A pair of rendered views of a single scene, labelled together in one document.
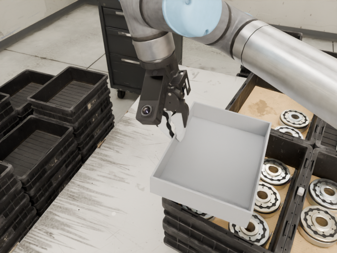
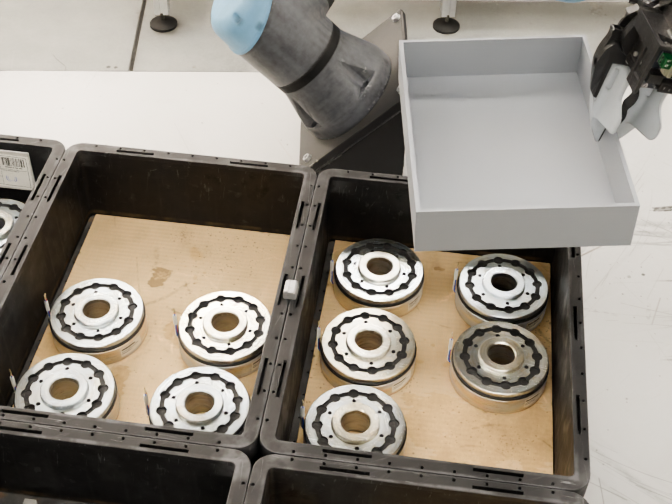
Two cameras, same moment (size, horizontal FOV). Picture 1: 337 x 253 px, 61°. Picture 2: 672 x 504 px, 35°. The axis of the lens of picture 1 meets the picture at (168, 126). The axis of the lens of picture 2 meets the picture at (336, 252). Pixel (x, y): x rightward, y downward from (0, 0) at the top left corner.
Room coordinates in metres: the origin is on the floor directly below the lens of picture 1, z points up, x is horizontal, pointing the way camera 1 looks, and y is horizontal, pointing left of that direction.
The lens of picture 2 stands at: (1.14, -0.60, 1.73)
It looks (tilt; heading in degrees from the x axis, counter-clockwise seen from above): 45 degrees down; 156
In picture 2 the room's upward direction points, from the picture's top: 2 degrees clockwise
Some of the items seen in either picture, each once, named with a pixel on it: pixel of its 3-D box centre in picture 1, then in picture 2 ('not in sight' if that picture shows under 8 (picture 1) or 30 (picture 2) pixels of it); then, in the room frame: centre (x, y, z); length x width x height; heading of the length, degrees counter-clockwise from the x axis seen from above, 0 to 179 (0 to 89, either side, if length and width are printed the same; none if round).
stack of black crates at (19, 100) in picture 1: (31, 107); not in sight; (1.59, 0.95, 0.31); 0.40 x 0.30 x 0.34; 158
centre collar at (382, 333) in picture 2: (262, 195); (368, 341); (0.48, -0.26, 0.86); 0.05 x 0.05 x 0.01
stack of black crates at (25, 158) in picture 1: (36, 164); not in sight; (1.07, 0.74, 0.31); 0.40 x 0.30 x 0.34; 158
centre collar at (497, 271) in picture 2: not in sight; (503, 283); (0.46, -0.09, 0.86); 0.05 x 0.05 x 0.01
